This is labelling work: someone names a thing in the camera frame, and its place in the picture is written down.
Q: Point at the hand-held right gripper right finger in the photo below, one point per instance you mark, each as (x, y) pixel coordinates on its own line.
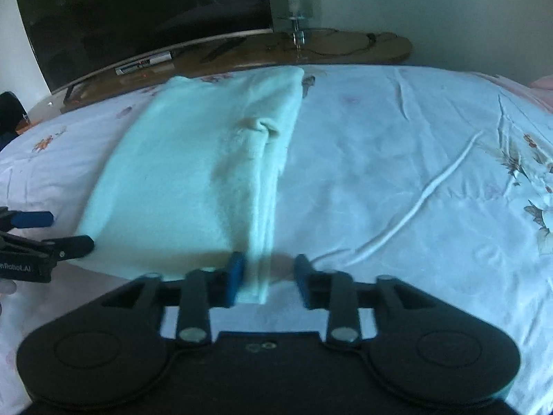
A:
(302, 281)

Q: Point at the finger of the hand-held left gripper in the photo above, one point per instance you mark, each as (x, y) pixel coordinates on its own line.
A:
(60, 246)
(30, 219)

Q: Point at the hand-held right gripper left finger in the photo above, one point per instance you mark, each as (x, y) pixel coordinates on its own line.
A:
(235, 276)

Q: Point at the white knit garment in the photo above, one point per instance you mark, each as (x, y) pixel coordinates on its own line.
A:
(190, 173)

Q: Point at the black chair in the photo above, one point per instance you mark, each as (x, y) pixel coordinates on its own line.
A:
(11, 116)

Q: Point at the white floral bed sheet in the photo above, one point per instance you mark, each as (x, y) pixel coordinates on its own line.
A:
(410, 160)

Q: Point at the black flat television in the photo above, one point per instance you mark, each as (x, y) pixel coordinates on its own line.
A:
(129, 17)

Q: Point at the wooden television table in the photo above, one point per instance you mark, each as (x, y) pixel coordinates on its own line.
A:
(259, 52)

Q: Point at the black remote control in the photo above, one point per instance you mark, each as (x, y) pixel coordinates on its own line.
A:
(222, 49)

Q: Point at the clear glass vase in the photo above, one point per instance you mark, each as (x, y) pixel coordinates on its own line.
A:
(293, 0)

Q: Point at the pink pillow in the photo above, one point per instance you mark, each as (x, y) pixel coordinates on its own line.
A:
(543, 90)

